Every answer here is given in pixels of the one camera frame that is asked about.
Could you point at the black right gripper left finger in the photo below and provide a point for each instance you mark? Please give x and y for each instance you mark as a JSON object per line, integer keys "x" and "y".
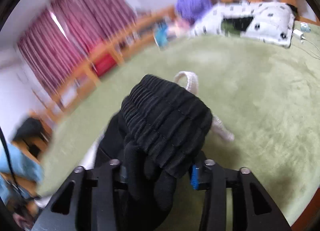
{"x": 85, "y": 200}

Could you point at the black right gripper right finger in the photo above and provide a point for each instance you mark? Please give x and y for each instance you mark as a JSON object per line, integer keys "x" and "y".
{"x": 252, "y": 206}

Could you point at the black pants with white stripe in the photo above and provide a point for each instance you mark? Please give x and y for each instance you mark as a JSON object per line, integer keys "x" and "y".
{"x": 157, "y": 134}

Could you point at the light blue towel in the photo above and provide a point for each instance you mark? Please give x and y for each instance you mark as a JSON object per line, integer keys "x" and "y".
{"x": 22, "y": 166}

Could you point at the wooden chair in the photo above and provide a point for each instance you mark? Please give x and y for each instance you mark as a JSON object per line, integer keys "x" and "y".
{"x": 35, "y": 147}

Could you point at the black garment on chair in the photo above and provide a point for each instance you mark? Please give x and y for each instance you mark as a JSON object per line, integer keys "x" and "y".
{"x": 31, "y": 127}

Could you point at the green bed blanket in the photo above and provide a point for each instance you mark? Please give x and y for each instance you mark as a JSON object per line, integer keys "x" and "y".
{"x": 266, "y": 95}

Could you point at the red storage box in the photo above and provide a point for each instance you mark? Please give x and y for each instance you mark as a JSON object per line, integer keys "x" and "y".
{"x": 103, "y": 65}

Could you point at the colourful geometric pillow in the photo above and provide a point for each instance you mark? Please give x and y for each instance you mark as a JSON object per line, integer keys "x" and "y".
{"x": 162, "y": 36}

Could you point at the white black-dotted pillow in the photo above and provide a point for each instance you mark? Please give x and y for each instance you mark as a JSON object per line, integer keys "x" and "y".
{"x": 269, "y": 22}

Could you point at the white phone charger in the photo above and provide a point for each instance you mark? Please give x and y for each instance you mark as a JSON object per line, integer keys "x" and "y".
{"x": 300, "y": 36}

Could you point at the purple plush toy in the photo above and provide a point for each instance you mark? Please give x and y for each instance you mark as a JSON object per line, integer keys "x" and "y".
{"x": 192, "y": 10}

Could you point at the maroon striped curtain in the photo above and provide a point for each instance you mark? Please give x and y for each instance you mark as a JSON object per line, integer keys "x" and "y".
{"x": 63, "y": 35}

